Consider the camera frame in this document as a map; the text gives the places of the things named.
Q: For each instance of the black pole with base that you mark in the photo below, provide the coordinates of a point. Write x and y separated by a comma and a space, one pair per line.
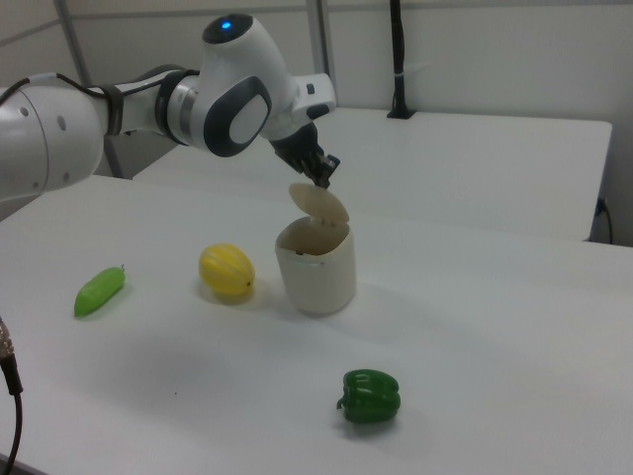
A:
399, 64

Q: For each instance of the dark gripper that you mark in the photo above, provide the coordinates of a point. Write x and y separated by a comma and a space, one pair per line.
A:
297, 146

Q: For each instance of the light green toy cucumber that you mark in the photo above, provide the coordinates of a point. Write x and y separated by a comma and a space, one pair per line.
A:
99, 292

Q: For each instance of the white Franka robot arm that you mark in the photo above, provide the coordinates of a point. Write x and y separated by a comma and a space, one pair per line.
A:
237, 74

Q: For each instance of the white side table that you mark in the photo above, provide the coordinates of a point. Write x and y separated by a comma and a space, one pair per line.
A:
445, 168

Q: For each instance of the grey partition post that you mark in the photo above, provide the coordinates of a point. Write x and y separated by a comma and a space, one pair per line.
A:
320, 34

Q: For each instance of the beige garbage bin lid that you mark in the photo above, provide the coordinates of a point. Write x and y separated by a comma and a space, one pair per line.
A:
321, 203

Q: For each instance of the dark green toy bell pepper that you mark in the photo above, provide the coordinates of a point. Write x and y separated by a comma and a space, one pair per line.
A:
371, 396

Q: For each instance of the beige plastic garbage bin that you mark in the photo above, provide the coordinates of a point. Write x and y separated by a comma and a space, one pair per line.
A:
319, 277

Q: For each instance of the yellow striped toy melon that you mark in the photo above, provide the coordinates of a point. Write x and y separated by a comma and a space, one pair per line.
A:
226, 271

